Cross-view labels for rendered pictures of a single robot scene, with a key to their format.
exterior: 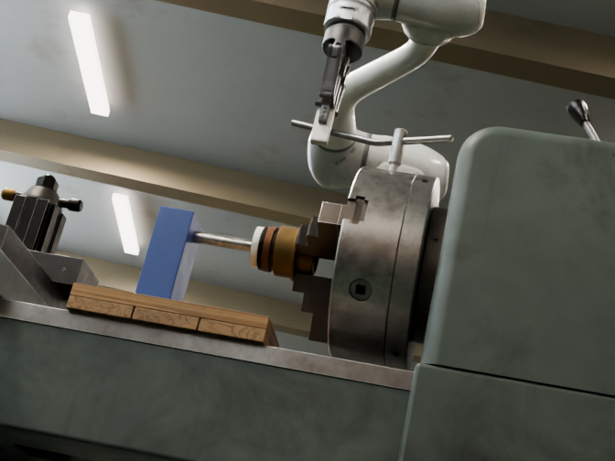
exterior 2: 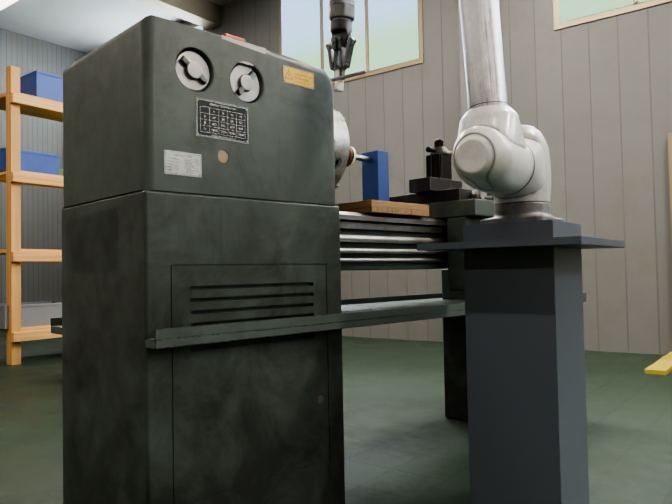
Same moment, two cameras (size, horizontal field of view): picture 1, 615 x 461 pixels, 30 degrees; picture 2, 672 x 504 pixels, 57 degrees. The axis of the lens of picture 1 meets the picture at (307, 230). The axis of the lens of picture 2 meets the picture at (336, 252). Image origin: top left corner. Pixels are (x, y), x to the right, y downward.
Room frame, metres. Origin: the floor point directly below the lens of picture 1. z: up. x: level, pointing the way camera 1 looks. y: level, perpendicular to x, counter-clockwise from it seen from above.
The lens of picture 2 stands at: (2.97, -1.72, 0.68)
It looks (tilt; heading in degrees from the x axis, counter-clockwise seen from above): 2 degrees up; 125
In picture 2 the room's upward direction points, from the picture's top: 1 degrees counter-clockwise
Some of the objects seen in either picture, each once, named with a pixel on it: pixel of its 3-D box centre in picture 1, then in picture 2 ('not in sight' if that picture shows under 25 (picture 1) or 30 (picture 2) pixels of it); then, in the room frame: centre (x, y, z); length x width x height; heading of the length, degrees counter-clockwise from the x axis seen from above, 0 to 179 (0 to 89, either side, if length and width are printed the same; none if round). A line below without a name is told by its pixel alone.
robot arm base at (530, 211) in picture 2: not in sight; (524, 215); (2.39, 0.04, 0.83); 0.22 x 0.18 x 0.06; 88
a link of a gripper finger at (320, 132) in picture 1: (322, 125); not in sight; (1.77, 0.02, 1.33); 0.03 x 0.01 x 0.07; 80
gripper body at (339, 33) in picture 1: (340, 55); (341, 34); (1.78, 0.01, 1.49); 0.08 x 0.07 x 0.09; 170
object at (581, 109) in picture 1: (578, 113); not in sight; (1.62, -0.39, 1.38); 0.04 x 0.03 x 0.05; 80
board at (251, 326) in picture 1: (188, 350); (362, 212); (1.78, 0.14, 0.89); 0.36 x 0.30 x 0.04; 170
